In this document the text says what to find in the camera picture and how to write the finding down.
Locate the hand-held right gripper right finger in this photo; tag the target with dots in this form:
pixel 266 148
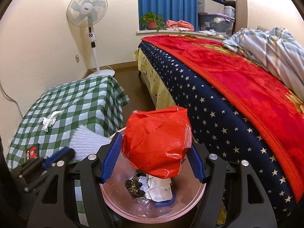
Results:
pixel 196 163

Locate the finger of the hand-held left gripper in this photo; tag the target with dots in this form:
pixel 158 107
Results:
pixel 70 154
pixel 55 156

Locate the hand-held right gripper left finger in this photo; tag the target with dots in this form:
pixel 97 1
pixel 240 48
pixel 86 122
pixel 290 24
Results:
pixel 111 156

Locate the white foam fruit net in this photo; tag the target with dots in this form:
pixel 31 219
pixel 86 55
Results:
pixel 87 142

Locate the pink plastic bucket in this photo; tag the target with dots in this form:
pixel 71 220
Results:
pixel 187 196

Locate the red plastic wrapper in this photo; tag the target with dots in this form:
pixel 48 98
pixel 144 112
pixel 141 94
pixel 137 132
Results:
pixel 156 142

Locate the white paper packet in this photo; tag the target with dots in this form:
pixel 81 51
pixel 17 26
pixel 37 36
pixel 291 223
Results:
pixel 159 190

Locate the black and red packet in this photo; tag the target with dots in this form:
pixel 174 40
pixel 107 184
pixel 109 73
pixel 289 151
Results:
pixel 32 151

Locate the white crumpled tissue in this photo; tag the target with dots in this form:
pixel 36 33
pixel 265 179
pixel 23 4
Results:
pixel 49 122

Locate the dark patterned scrunchie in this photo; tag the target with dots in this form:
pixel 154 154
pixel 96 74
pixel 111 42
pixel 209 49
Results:
pixel 134 186

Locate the bed with red blanket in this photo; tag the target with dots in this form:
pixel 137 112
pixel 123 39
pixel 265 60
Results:
pixel 213 123

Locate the blue plastic piece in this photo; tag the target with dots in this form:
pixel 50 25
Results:
pixel 163 204

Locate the green checked tablecloth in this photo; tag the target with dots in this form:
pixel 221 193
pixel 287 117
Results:
pixel 78 99

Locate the yellow bed skirt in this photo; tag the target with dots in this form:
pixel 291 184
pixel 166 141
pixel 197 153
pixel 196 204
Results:
pixel 161 92

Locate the red floral blanket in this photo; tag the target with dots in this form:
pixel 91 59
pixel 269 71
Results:
pixel 225 76

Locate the white clothes pile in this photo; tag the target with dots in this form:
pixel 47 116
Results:
pixel 210 32

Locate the blue white striped quilt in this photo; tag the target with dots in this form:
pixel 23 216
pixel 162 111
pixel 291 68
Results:
pixel 273 49

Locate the potted green plant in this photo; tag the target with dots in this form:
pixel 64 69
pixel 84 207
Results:
pixel 152 25

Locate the pink folded cloth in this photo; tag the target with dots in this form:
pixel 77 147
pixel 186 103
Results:
pixel 180 24

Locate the clear storage box purple lid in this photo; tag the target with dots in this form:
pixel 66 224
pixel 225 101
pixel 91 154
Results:
pixel 213 21

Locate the white standing fan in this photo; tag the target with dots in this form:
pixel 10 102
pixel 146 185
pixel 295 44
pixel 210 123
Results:
pixel 86 7

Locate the white plastic container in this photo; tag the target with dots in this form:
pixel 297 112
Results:
pixel 229 10

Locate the grey cardboard box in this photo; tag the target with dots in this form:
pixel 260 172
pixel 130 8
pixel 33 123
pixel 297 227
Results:
pixel 210 4

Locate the wooden shelf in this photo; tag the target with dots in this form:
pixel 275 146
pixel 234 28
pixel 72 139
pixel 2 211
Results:
pixel 242 4

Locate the blue curtain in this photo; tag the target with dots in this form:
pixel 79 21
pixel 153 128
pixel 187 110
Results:
pixel 171 0

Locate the white wall socket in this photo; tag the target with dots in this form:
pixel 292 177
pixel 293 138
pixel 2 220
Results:
pixel 77 58

